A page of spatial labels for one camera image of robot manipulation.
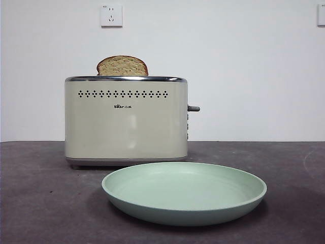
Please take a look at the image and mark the brown toast bread slice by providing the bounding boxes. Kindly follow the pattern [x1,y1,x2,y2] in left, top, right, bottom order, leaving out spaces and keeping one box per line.
[96,55,149,76]

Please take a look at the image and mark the pale green round plate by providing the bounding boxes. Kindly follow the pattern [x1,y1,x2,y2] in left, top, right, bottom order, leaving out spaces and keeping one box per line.
[101,162,268,227]

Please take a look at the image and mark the cream white toaster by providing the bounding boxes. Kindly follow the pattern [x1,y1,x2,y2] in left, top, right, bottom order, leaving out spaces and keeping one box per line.
[64,75,201,170]

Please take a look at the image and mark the white wall socket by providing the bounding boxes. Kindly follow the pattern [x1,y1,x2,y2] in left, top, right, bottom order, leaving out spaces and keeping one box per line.
[317,4,325,27]
[101,4,123,28]

